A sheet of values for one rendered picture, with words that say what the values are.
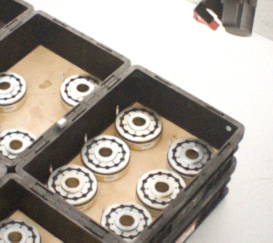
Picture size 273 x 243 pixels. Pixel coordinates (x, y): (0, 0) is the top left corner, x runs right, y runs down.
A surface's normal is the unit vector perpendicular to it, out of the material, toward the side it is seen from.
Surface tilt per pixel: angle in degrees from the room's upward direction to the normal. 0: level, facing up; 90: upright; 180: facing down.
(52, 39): 90
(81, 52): 90
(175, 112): 90
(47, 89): 0
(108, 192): 0
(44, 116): 0
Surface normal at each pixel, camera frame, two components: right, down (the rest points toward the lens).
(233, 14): -0.63, -0.17
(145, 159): 0.05, -0.69
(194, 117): -0.61, 0.55
